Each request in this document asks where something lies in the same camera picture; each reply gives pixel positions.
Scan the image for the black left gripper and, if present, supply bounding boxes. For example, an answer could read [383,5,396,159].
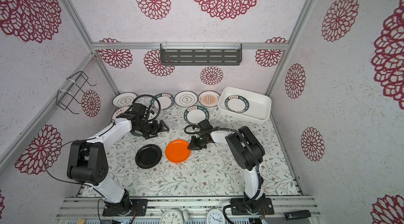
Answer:
[135,119,169,140]

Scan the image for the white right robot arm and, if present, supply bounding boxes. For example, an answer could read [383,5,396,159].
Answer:
[184,119,269,215]

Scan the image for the orange sunburst plate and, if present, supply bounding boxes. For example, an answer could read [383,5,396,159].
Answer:
[112,107,129,120]
[198,90,220,107]

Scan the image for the white cloud pattern plate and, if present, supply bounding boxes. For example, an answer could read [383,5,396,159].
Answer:
[175,91,198,107]

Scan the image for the black plastic plate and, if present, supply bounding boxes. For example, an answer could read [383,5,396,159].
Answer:
[135,144,162,169]

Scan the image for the green rim plate back row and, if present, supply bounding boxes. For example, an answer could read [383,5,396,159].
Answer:
[150,93,175,110]

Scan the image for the white clock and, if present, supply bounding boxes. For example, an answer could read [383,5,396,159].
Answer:
[205,209,226,224]
[159,209,185,224]

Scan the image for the white plastic bin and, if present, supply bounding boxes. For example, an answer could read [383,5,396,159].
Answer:
[218,87,272,124]

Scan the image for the black clip on rail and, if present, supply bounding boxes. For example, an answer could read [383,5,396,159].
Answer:
[284,210,311,220]

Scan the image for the left white clock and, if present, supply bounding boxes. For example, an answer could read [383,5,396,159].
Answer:
[159,209,185,224]

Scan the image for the orange plastic plate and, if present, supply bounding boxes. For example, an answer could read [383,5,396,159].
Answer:
[165,139,191,164]

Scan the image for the black wire wall rack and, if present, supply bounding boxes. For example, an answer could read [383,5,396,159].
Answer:
[55,71,96,115]

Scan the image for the small green rim plate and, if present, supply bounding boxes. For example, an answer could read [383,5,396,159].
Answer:
[184,106,209,125]

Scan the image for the right white clock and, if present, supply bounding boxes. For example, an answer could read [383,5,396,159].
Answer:
[205,209,226,224]

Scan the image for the grey wall shelf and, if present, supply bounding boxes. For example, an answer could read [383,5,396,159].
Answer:
[160,44,243,66]

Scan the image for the white cloud plate far left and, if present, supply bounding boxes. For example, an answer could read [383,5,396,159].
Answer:
[112,92,137,107]

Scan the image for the large green rim plate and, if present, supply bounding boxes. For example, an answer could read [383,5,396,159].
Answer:
[225,95,250,113]

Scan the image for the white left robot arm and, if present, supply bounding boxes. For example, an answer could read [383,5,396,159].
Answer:
[67,104,169,216]

